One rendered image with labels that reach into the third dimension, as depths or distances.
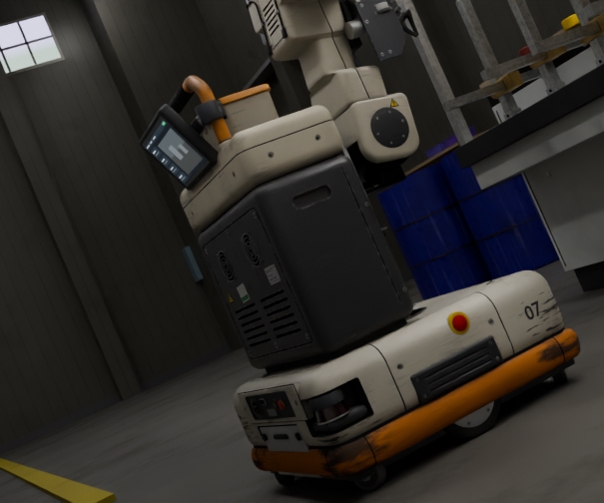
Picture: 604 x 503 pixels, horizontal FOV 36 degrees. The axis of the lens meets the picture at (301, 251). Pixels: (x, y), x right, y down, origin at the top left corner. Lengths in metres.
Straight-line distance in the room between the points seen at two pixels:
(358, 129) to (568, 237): 1.54
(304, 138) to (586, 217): 1.71
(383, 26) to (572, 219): 1.46
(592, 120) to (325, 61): 1.03
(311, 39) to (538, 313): 0.87
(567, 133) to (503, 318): 1.17
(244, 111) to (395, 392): 0.74
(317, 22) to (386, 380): 0.93
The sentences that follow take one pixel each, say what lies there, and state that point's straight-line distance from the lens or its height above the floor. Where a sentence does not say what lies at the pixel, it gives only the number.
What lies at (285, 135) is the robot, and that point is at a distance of 2.04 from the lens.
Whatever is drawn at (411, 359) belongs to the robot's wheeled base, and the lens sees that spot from 2.01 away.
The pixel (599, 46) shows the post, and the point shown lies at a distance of 2.95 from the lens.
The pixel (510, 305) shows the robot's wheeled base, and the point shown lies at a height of 0.22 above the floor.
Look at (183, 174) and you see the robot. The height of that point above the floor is 0.82.
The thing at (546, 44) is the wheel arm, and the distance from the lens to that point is 2.79.
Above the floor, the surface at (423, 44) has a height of 1.11.
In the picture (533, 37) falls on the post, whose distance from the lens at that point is 3.16.
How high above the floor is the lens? 0.44
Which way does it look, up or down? 2 degrees up
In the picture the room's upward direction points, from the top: 24 degrees counter-clockwise
